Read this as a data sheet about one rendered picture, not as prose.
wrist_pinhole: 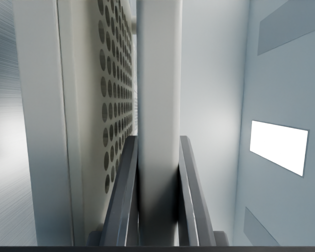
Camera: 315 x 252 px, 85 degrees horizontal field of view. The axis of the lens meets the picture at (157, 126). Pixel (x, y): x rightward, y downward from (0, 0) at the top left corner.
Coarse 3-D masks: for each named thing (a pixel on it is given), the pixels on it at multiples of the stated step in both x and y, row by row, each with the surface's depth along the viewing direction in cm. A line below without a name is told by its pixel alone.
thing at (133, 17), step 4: (132, 16) 27; (132, 20) 27; (132, 24) 27; (132, 28) 28; (132, 32) 28; (100, 224) 11; (96, 228) 10; (100, 228) 10; (136, 240) 10; (136, 244) 9
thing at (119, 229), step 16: (128, 144) 9; (128, 160) 8; (128, 176) 8; (112, 192) 7; (128, 192) 7; (112, 208) 6; (128, 208) 6; (112, 224) 6; (128, 224) 6; (96, 240) 6; (112, 240) 6; (128, 240) 6
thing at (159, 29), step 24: (144, 0) 7; (168, 0) 7; (144, 24) 7; (168, 24) 7; (144, 48) 7; (168, 48) 7; (144, 72) 7; (168, 72) 7; (144, 96) 8; (168, 96) 8; (144, 120) 8; (168, 120) 8; (144, 144) 8; (168, 144) 8; (144, 168) 8; (168, 168) 8; (144, 192) 8; (168, 192) 8; (144, 216) 8; (168, 216) 8; (144, 240) 9; (168, 240) 9
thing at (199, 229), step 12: (180, 144) 9; (180, 156) 9; (192, 156) 9; (180, 168) 8; (192, 168) 8; (180, 180) 8; (192, 180) 7; (180, 192) 8; (192, 192) 7; (180, 204) 8; (192, 204) 6; (204, 204) 7; (180, 216) 8; (192, 216) 6; (204, 216) 6; (180, 228) 8; (192, 228) 6; (204, 228) 6; (180, 240) 8; (192, 240) 6; (204, 240) 6; (216, 240) 6
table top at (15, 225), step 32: (0, 0) 19; (128, 0) 121; (0, 32) 19; (0, 64) 19; (0, 96) 19; (0, 128) 19; (0, 160) 19; (0, 192) 19; (0, 224) 19; (32, 224) 24
